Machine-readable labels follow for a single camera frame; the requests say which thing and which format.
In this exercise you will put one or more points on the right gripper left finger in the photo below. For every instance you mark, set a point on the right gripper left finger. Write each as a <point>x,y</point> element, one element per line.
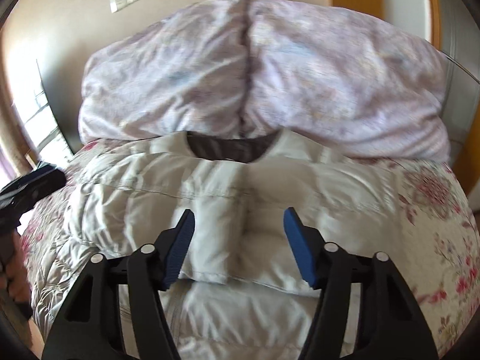
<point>88,324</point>

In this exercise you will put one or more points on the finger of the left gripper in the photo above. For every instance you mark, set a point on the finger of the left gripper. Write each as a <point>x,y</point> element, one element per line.
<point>45,180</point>

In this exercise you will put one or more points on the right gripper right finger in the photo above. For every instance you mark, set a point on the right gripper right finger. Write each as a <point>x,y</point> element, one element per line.
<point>390,325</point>

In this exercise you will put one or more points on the beige puffer down jacket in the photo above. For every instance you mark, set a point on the beige puffer down jacket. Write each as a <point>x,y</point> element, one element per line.
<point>232,239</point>

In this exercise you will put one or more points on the person's hand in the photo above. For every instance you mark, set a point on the person's hand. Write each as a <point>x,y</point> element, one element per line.
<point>14,279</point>

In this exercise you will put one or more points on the bright window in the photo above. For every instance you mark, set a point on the bright window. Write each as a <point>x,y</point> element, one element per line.
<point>37,118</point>

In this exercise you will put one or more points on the floral bed sheet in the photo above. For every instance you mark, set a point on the floral bed sheet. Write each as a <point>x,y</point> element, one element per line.
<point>438,232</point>

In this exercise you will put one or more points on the lilac floral duvet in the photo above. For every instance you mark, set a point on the lilac floral duvet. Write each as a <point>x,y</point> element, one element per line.
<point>246,68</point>

